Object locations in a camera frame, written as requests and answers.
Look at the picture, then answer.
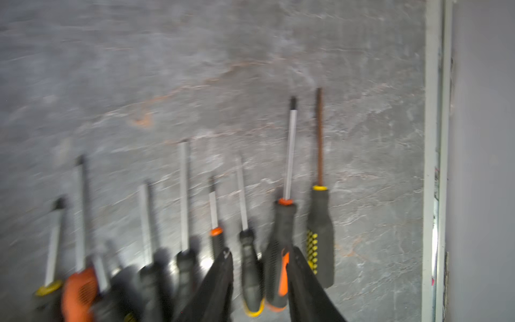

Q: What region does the slim black orange screwdriver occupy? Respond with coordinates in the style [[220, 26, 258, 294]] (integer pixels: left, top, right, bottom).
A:
[[209, 175, 225, 260]]

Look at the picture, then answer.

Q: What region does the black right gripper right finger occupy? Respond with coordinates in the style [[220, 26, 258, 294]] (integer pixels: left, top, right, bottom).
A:
[[286, 245, 347, 322]]

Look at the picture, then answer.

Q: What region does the small black handle screwdriver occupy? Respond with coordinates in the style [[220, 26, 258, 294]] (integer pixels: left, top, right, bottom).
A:
[[235, 156, 264, 317]]

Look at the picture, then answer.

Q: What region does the grey orange collar screwdriver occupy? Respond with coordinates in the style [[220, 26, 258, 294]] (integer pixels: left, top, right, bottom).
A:
[[264, 97, 297, 311]]

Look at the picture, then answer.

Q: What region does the black yellow copper shaft screwdriver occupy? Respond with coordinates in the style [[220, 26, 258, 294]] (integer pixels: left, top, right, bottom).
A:
[[307, 88, 335, 288]]

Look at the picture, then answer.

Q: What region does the black yellow stubby screwdriver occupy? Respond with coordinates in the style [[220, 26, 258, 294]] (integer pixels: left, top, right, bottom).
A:
[[174, 140, 197, 321]]

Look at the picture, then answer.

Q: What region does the short black yellow screwdriver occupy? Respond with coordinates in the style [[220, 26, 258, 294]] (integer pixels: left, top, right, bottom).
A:
[[90, 240, 138, 321]]

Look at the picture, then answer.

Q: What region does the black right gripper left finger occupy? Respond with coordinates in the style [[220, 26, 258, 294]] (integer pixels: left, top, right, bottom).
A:
[[175, 247, 233, 321]]

